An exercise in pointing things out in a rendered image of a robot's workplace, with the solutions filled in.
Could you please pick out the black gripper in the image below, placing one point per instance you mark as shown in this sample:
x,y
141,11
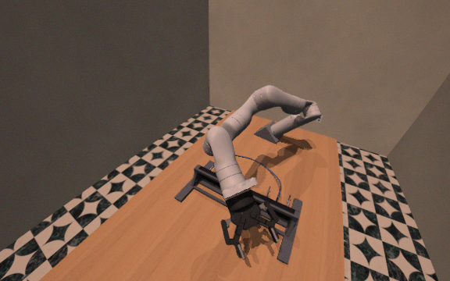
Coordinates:
x,y
245,213

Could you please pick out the dark grey patch panel rack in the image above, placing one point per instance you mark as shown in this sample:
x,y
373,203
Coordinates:
x,y
285,214

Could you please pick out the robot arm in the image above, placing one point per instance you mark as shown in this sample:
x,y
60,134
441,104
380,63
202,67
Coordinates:
x,y
218,140

